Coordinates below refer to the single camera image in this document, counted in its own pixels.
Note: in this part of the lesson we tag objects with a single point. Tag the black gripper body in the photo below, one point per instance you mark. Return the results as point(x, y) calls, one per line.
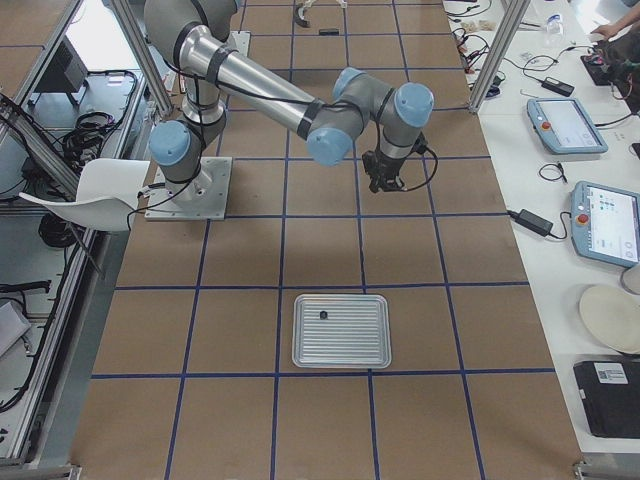
point(386, 168)

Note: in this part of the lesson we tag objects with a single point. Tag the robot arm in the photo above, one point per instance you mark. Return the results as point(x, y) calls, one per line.
point(194, 38)

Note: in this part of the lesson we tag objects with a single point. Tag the ribbed metal tray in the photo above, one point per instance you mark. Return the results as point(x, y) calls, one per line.
point(356, 333)

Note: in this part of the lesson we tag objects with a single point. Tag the near black power adapter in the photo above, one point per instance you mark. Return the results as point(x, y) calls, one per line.
point(531, 222)

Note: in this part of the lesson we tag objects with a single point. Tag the black power adapter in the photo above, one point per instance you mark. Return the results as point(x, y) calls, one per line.
point(531, 222)
point(557, 86)

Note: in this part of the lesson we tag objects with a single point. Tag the far blue teach pendant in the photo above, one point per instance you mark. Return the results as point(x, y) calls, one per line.
point(564, 127)

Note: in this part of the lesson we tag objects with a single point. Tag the blue teach pendant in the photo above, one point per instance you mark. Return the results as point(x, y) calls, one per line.
point(605, 223)
point(564, 127)

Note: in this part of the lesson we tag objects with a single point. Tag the far black power adapter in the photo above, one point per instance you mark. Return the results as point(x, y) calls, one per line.
point(557, 86)

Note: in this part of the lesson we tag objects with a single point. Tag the clear plastic bottle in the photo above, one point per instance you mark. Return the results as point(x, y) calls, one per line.
point(554, 30)

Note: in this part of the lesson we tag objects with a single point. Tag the near blue teach pendant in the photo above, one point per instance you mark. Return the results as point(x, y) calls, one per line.
point(605, 223)

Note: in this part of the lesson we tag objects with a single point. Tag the person at table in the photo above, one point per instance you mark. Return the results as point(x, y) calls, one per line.
point(617, 56)

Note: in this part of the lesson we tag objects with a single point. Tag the beige round plate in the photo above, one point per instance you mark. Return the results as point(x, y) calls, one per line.
point(612, 317)

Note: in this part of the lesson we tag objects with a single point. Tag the white plastic chair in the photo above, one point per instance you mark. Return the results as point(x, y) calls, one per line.
point(106, 194)

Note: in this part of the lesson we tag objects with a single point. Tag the black laptop with label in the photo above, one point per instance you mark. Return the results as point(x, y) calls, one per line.
point(609, 391)

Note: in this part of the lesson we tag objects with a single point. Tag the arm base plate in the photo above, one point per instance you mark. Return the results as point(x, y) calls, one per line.
point(240, 41)
point(205, 197)

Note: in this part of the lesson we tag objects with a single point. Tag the aluminium frame post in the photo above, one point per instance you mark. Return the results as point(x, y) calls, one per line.
point(503, 36)

